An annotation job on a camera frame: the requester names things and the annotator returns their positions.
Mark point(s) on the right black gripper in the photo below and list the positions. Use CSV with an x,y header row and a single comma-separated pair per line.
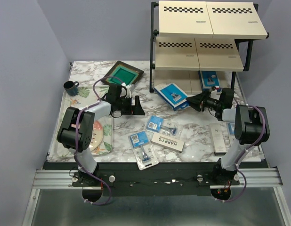
x,y
197,102

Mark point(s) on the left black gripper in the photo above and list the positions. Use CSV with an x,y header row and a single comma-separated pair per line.
x,y
132,110

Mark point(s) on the blister razor pack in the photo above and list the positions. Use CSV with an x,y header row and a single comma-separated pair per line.
x,y
143,151
163,126
230,128

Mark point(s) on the blue Harry's razor box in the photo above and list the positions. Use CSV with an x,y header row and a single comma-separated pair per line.
x,y
174,96
208,79

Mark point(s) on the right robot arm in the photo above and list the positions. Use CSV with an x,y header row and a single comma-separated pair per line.
x,y
251,128

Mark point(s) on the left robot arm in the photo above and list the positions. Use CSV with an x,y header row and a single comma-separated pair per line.
x,y
76,129

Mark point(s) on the bottom left beige shelf board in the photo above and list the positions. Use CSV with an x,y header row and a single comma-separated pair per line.
x,y
180,78

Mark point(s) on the middle right beige shelf board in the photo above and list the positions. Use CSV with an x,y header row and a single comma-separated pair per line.
x,y
218,55

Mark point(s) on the middle left beige shelf board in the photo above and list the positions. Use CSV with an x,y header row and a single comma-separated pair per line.
x,y
176,54

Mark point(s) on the tall white slim box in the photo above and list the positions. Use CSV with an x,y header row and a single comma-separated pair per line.
x,y
217,139

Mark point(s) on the square green ceramic plate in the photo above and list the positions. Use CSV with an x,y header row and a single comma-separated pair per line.
x,y
123,71

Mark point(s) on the white Harry's box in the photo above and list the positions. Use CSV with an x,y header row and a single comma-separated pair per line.
x,y
168,142

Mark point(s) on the pink cream round plate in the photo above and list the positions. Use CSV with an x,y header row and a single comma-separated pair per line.
x,y
97,137

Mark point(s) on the floral leaf serving tray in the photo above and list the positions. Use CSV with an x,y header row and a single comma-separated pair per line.
x,y
84,97

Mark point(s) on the dark blue mug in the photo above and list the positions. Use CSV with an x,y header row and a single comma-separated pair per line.
x,y
71,87

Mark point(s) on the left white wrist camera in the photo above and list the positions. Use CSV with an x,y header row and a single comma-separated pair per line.
x,y
126,90

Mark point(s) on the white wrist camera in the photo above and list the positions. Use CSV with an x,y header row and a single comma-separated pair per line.
x,y
126,90
216,90

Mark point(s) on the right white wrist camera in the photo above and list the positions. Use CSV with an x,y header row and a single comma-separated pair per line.
x,y
216,90

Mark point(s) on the aluminium rail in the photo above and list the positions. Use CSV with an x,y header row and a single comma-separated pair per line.
x,y
60,179

